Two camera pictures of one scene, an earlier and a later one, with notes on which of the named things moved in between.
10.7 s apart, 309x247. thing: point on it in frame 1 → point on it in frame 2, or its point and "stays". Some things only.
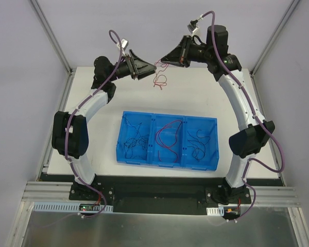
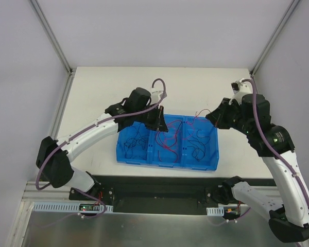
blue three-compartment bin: [188, 142] stays
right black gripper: [184, 51] → [220, 117]
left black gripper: [131, 66] → [157, 118]
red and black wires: [160, 80] → [165, 146]
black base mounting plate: [154, 194] stays
